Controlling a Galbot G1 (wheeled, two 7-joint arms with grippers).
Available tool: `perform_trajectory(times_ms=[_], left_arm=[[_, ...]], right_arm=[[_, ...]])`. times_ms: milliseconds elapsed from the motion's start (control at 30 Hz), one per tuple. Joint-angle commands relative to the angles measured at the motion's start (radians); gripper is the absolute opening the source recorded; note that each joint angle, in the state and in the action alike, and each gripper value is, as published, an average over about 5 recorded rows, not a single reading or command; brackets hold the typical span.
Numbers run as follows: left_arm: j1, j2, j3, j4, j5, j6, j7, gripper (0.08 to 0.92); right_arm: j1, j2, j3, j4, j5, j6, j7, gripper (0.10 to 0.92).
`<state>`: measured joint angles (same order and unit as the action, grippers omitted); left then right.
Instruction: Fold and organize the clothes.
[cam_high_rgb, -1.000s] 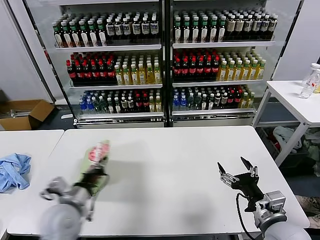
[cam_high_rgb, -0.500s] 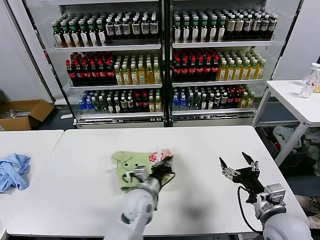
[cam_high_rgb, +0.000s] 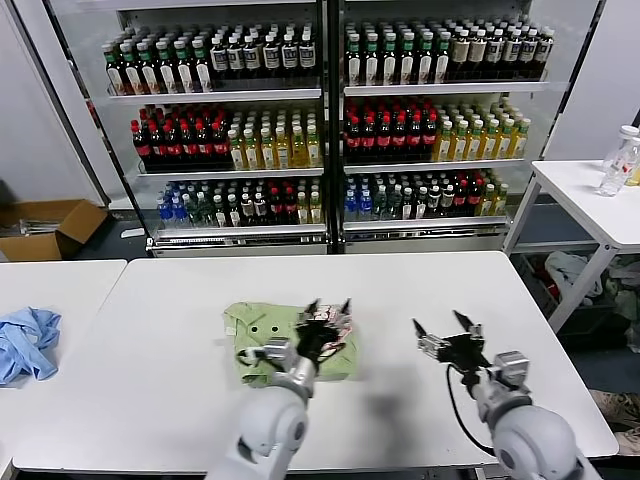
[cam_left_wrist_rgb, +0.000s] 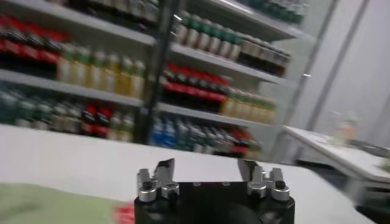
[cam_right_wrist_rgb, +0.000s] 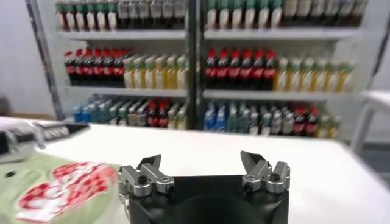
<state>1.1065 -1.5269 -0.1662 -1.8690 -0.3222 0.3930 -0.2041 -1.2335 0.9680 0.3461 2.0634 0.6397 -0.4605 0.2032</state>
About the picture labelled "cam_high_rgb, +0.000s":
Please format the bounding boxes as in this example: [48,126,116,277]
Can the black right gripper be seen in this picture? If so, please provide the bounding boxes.
[412,309,489,375]

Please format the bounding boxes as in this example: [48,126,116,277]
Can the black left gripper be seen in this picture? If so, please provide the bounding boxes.
[294,297,353,364]

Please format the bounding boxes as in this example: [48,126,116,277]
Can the light green t-shirt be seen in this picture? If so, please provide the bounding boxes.
[222,299,362,389]

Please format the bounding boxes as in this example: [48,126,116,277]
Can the grey white cloth pile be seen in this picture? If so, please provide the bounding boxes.
[543,249,605,300]

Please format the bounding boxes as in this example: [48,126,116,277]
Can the white-cap yellow juice bottle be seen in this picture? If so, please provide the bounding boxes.
[290,125,307,168]
[495,118,513,160]
[227,128,245,171]
[432,119,452,162]
[259,127,277,170]
[449,119,468,161]
[243,128,261,170]
[465,119,483,161]
[274,126,292,169]
[509,118,529,159]
[480,119,498,160]
[305,125,323,167]

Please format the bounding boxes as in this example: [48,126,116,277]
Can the pale green cloth pile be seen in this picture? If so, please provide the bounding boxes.
[604,257,640,321]

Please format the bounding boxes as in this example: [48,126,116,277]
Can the patterned cloth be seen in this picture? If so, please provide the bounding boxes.
[592,389,640,454]

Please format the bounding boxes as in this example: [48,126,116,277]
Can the white side table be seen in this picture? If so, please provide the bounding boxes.
[502,158,640,333]

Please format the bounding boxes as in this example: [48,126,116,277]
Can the clear bottle red label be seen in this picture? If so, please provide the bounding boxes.
[598,124,640,197]

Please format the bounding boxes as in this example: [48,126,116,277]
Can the white beverage display shelf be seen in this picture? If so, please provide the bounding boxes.
[336,0,551,255]
[106,0,333,257]

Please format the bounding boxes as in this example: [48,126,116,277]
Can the clear bottle yellow liquid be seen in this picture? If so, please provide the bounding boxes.
[623,137,640,187]

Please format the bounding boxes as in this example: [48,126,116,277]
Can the green-cap white-label tea bottle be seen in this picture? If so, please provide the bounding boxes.
[174,40,195,94]
[156,41,178,94]
[122,43,143,95]
[192,39,213,93]
[432,32,450,84]
[138,42,160,95]
[362,33,379,86]
[398,33,416,85]
[104,44,125,96]
[344,33,361,86]
[380,33,398,86]
[416,33,434,85]

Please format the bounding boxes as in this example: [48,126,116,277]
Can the white-cap navy-label dark bottle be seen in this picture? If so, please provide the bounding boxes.
[297,33,316,78]
[209,36,228,80]
[226,35,245,80]
[243,35,262,79]
[262,34,280,79]
[280,33,299,78]

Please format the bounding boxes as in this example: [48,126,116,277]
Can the open cardboard box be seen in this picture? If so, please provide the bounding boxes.
[0,198,110,262]

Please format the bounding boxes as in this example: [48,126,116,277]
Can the white-cap beige-label dark bottle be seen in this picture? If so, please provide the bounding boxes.
[518,29,537,80]
[448,31,468,81]
[466,30,486,81]
[501,29,521,80]
[484,29,503,80]
[534,28,553,80]

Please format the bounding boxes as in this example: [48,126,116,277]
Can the glass cabinet door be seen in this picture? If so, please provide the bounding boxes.
[14,0,151,242]
[502,0,609,250]

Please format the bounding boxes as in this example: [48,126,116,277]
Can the crumpled light blue shirt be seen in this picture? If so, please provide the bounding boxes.
[0,306,63,386]

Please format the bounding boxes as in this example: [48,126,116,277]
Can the metal rods bundle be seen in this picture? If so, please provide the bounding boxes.
[9,218,64,235]

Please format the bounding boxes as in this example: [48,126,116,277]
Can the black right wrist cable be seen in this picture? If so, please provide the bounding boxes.
[446,363,497,455]

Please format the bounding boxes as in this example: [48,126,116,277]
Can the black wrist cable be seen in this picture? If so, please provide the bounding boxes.
[446,363,497,455]
[234,346,266,370]

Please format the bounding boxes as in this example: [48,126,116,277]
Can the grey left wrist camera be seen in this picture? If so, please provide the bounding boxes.
[261,337,297,374]

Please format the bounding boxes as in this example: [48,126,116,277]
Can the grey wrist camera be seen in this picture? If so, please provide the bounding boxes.
[492,350,532,390]
[261,337,297,374]

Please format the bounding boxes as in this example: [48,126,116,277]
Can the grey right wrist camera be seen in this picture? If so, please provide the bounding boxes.
[492,350,532,390]

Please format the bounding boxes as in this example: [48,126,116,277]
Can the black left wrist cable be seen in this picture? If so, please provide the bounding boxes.
[234,346,266,370]

